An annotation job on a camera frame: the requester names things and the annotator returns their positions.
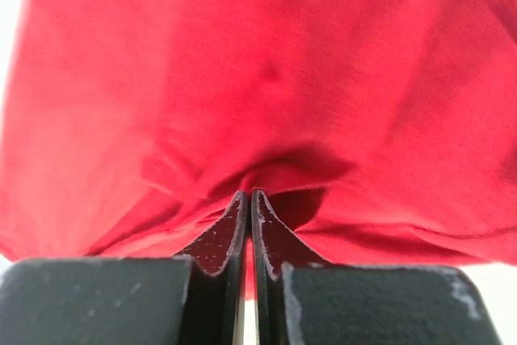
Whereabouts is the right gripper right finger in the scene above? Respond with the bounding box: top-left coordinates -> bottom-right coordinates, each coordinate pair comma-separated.
250,190 -> 332,344

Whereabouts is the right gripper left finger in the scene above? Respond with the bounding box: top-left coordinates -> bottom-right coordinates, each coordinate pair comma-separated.
176,191 -> 249,344

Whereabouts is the red t shirt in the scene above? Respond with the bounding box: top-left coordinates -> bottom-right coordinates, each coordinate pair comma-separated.
0,0 -> 517,301

